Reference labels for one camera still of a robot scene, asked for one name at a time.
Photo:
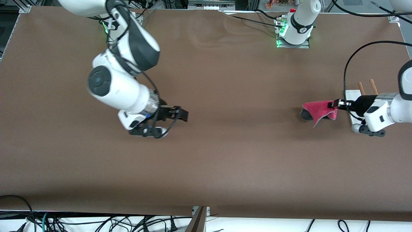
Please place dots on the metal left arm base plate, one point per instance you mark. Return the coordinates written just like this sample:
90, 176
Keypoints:
302, 46

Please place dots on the white rack base plate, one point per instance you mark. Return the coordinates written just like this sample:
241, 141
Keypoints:
352, 94

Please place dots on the aluminium frame strut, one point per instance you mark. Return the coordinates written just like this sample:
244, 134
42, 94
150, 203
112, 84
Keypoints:
393, 17
25, 7

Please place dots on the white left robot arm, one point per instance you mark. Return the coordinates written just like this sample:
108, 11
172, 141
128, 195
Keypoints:
405, 103

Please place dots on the pink grey-backed towel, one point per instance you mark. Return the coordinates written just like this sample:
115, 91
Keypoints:
318, 109

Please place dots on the orange patterned object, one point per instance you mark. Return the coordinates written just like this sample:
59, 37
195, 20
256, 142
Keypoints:
280, 3

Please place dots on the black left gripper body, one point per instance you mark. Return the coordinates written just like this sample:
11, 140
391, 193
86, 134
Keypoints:
363, 102

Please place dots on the white connector block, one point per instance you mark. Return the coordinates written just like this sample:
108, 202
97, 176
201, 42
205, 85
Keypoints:
211, 7

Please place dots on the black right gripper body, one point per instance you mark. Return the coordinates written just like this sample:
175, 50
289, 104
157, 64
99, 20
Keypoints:
165, 112

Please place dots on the brown camera post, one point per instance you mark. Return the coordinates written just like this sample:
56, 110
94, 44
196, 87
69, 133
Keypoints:
197, 222

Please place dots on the white post bracket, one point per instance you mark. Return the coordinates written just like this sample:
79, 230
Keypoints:
208, 211

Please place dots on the brown table cover sheet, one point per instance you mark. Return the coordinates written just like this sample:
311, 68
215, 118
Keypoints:
225, 161

